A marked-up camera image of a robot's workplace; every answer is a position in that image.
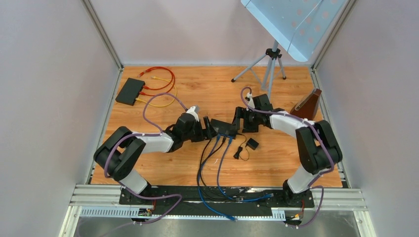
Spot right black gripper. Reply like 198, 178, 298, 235
229, 107, 261, 133

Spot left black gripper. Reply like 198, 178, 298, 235
183, 116, 219, 142

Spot black network switch blue cables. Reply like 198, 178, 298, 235
209, 118, 237, 138

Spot black power adapter with cord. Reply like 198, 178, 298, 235
233, 134, 259, 161

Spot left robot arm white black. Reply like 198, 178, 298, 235
93, 113, 217, 204

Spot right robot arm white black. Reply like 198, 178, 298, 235
232, 93, 343, 206

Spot grey tripod stand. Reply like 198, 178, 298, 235
231, 39, 287, 99

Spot brown wooden metronome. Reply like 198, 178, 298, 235
290, 88, 322, 120

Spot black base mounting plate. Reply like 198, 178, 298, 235
119, 186, 315, 218

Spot light blue perforated panel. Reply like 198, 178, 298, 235
241, 0, 347, 62

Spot blue ethernet cable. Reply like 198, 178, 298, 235
196, 135, 237, 222
216, 136, 274, 203

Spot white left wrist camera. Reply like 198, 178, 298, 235
186, 105, 200, 121

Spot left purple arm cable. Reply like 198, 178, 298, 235
103, 93, 197, 237

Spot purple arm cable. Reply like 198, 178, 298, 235
103, 93, 197, 237
240, 86, 335, 229

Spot yellow ethernet cable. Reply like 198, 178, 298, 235
135, 75, 178, 109

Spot black network switch red cables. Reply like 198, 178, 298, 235
115, 78, 146, 107

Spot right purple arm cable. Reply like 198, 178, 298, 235
240, 86, 335, 229

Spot aluminium frame rail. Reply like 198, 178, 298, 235
69, 185, 376, 237

